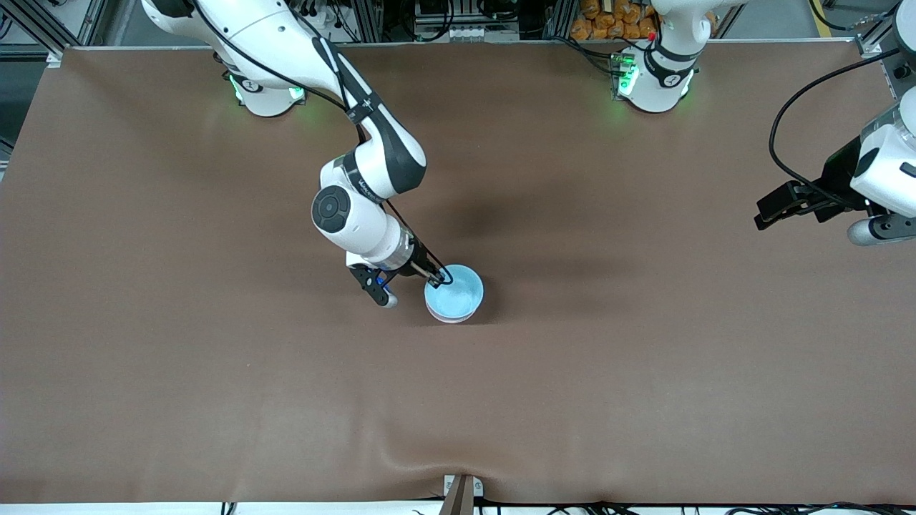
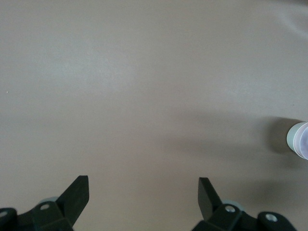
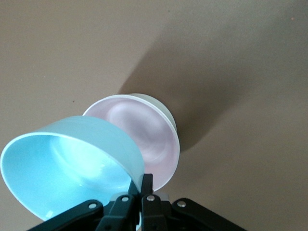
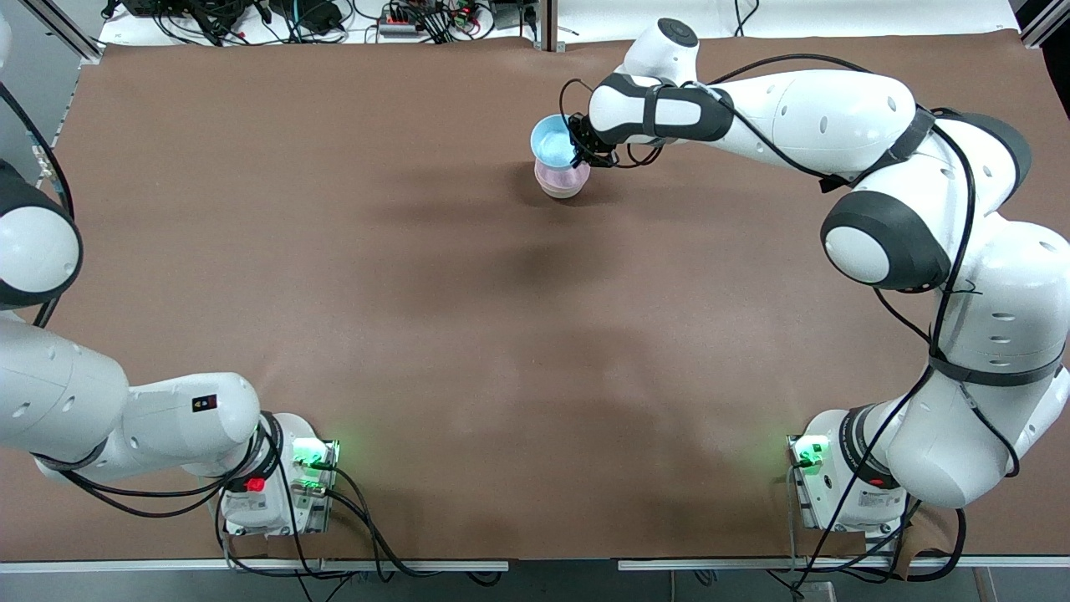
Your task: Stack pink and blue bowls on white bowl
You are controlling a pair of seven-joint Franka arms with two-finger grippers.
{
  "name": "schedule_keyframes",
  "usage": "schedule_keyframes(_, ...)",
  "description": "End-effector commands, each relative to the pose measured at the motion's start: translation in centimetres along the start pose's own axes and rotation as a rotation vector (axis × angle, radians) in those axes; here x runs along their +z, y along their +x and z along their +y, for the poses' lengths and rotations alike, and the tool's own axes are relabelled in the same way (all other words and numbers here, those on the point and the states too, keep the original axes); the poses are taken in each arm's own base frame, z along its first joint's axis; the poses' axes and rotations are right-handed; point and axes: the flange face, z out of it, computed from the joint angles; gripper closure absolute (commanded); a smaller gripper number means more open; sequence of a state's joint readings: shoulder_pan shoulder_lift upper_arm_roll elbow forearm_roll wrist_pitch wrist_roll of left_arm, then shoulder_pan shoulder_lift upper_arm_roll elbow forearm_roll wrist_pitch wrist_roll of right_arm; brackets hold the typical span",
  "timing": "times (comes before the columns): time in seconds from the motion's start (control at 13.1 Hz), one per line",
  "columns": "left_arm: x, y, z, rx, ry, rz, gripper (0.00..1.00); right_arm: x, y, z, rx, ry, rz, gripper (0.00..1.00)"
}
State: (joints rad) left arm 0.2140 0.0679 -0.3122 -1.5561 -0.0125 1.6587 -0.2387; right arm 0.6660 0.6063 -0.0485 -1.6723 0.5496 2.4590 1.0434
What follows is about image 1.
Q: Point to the white terminal block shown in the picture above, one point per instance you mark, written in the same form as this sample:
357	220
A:
471	33

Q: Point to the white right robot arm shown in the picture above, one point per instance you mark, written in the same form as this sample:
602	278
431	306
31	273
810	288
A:
358	222

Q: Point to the large table mat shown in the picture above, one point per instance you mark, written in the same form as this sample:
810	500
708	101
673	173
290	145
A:
458	400

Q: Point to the metal bracket with post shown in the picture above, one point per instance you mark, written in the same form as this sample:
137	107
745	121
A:
463	493

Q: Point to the white power strip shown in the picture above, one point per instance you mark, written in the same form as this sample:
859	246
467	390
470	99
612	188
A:
315	20

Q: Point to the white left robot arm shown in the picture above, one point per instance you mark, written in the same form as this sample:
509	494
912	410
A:
655	79

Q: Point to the white bowl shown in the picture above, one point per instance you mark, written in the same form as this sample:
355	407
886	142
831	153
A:
452	320

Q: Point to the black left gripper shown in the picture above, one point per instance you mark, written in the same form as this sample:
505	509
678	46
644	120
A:
836	176

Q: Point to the blue bowl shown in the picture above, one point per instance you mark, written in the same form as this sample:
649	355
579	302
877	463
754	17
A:
456	290

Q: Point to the orange snack packets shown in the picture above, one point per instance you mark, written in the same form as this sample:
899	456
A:
608	18

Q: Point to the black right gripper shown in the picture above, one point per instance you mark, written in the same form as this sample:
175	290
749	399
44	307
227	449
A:
421	262

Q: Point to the aluminium frame rail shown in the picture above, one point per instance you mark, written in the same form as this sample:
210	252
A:
43	21
884	39

